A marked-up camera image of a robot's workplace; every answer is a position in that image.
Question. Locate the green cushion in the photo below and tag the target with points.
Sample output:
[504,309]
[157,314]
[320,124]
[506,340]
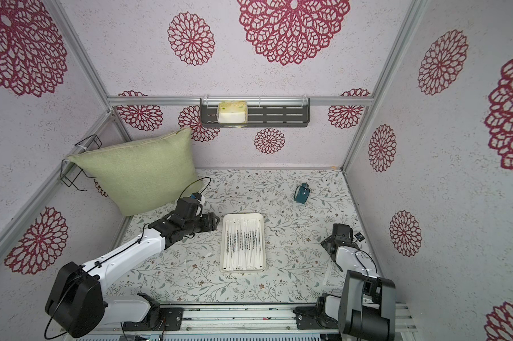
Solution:
[144,175]

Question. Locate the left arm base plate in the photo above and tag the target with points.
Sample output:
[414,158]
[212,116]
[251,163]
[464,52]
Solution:
[167,319]

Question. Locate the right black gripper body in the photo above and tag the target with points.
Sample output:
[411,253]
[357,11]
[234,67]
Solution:
[329,245]

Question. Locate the straw diagonal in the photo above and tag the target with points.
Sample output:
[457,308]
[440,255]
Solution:
[254,244]

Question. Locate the yellow white sponge box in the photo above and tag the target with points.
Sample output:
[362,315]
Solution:
[232,112]

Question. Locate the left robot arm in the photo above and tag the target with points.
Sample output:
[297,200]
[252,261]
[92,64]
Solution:
[78,301]

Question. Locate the dark wall shelf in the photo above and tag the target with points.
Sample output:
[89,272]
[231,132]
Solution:
[285,114]

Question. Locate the wrapped straw right bundle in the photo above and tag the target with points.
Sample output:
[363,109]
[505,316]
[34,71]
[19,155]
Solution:
[258,245]

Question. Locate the white storage tray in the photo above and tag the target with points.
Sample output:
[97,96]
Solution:
[243,217]

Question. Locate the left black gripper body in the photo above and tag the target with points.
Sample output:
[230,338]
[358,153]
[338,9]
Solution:
[200,224]

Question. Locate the black wire wall rack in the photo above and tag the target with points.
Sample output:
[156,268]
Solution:
[69,172]

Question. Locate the teal alarm clock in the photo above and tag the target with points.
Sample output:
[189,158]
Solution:
[302,193]

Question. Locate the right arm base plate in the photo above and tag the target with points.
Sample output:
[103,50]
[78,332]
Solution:
[312,318]

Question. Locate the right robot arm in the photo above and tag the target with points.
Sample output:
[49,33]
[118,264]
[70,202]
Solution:
[366,307]

